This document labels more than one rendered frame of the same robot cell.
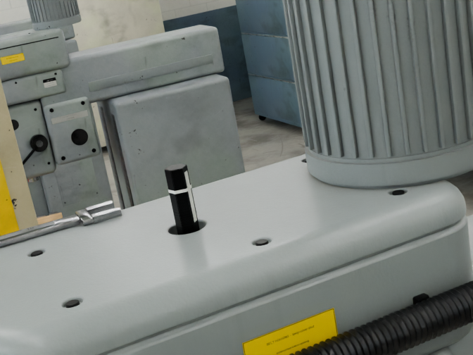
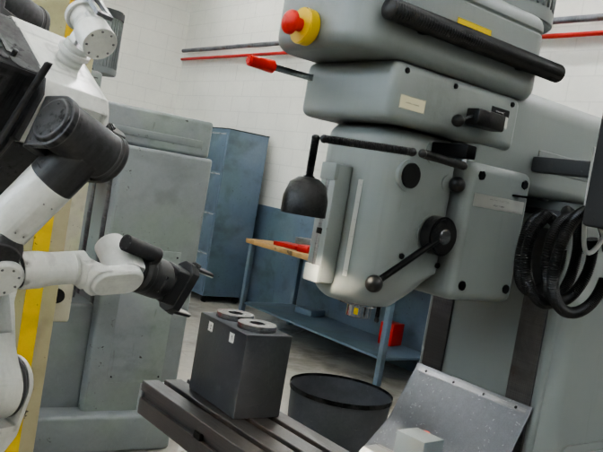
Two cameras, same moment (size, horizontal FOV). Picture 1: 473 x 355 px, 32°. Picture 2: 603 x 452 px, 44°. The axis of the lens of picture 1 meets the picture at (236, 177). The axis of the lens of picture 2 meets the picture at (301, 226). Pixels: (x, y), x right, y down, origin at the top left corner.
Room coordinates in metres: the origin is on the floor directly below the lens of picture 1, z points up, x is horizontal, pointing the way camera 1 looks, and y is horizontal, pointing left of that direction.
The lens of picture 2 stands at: (-0.56, 0.57, 1.50)
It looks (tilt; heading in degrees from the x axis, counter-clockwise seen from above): 3 degrees down; 344
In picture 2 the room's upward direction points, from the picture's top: 10 degrees clockwise
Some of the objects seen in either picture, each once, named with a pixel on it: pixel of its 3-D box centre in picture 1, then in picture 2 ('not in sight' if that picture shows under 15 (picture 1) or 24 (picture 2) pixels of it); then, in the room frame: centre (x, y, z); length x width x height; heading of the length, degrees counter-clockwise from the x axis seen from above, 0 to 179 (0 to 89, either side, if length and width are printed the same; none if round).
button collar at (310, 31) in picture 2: not in sight; (304, 26); (0.66, 0.27, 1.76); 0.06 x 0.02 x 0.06; 22
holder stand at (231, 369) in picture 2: not in sight; (239, 360); (1.12, 0.18, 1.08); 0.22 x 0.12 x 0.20; 19
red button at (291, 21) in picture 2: not in sight; (293, 22); (0.65, 0.29, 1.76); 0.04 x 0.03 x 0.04; 22
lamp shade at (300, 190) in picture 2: not in sight; (305, 195); (0.58, 0.24, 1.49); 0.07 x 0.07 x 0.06
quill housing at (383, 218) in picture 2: not in sight; (377, 215); (0.74, 0.05, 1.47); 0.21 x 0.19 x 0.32; 22
